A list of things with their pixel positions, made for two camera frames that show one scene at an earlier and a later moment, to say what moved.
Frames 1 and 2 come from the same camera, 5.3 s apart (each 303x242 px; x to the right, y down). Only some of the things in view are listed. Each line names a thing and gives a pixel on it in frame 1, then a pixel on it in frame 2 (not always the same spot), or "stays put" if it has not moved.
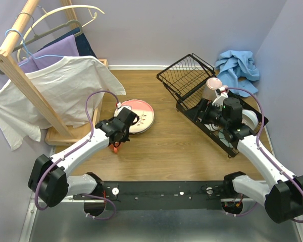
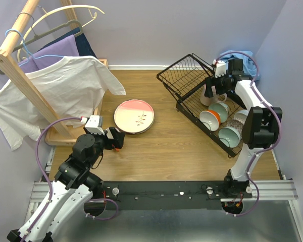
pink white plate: x=145 y=112 stays put
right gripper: x=203 y=115 to x=211 y=81
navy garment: x=85 y=49 stays put
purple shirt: x=65 y=47 stays put
